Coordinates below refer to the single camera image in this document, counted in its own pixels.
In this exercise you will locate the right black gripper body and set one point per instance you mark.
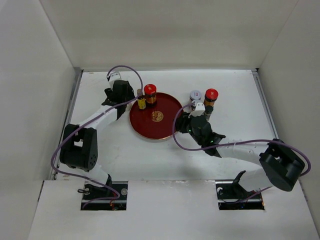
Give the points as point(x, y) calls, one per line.
point(185, 126)

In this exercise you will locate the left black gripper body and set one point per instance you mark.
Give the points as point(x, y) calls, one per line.
point(129, 96)

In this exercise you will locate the small yellow label oil bottle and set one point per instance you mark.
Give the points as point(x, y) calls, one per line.
point(141, 102)

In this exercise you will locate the red lid chili sauce jar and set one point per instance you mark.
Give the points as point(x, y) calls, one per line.
point(150, 93)

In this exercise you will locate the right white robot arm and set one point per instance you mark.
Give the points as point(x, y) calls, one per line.
point(280, 165)

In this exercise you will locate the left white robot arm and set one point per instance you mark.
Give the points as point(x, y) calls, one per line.
point(80, 151)

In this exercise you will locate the black cap spice bottle right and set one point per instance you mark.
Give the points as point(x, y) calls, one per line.
point(208, 112)

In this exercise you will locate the white lid sauce jar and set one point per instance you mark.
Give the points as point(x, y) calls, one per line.
point(195, 95)

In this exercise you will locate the red lid chili jar right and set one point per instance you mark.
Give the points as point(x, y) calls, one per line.
point(210, 97)

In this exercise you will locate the round red tray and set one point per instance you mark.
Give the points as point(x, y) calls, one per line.
point(155, 122)

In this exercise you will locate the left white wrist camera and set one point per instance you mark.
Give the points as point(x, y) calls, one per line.
point(113, 76)

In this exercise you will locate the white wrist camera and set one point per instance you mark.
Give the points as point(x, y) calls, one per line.
point(199, 110)
point(113, 76)

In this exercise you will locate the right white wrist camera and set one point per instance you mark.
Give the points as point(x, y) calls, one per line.
point(199, 110)

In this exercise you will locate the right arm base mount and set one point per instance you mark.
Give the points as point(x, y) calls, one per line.
point(231, 196)

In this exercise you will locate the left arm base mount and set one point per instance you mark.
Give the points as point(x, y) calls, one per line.
point(95, 198)

